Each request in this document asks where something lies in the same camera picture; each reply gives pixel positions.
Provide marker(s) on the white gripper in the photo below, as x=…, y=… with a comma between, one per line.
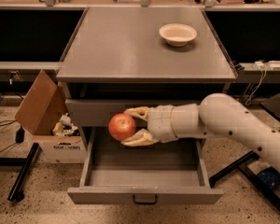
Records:
x=160, y=122

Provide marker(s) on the red apple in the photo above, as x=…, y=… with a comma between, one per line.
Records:
x=122, y=126

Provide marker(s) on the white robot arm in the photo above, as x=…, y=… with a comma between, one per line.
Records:
x=217, y=114

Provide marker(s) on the open grey middle drawer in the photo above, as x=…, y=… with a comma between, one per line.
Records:
x=171, y=173

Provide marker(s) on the closed grey top drawer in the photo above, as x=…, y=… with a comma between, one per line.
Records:
x=98, y=112

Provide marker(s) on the grey drawer cabinet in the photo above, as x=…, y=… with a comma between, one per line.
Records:
x=118, y=54

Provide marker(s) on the white paper bowl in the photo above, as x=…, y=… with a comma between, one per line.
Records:
x=177, y=35

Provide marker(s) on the open cardboard box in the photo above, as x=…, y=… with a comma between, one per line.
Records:
x=43, y=114

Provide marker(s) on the blue plastic object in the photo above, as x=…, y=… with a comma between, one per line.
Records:
x=270, y=177

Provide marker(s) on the white power strip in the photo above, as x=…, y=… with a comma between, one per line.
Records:
x=274, y=64

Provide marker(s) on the black frame right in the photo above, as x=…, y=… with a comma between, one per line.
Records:
x=241, y=165

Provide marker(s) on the black power adapter with cable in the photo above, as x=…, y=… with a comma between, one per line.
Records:
x=19, y=136

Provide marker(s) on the black table leg frame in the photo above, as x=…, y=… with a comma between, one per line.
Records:
x=16, y=193

